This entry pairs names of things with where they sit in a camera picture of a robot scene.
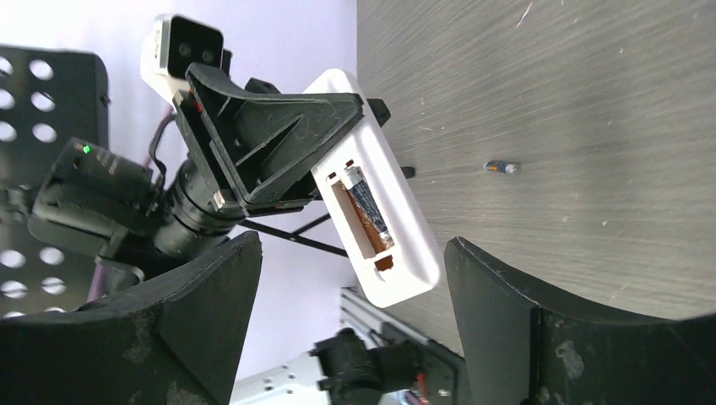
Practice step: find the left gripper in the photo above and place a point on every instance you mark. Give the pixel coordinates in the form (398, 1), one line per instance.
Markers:
(252, 152)

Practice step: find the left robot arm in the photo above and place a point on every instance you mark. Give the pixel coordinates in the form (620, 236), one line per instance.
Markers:
(98, 204)

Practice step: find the dark battery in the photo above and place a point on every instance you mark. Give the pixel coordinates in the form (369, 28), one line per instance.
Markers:
(500, 166)

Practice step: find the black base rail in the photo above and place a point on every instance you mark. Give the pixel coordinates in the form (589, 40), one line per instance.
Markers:
(443, 372)

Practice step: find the grey battery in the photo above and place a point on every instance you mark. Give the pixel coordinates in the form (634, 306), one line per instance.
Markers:
(357, 187)

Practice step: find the black perforated board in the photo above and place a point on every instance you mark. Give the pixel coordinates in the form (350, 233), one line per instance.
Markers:
(47, 97)

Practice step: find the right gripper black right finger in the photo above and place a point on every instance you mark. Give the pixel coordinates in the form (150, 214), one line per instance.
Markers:
(527, 341)

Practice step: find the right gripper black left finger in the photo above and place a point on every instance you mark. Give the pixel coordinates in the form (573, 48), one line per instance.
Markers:
(175, 339)

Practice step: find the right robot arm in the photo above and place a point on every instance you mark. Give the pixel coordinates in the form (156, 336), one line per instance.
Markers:
(339, 370)

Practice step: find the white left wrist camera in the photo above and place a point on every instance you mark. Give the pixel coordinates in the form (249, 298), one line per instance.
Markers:
(173, 43)

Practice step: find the white air conditioner remote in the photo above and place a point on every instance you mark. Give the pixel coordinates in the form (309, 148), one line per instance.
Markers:
(388, 274)

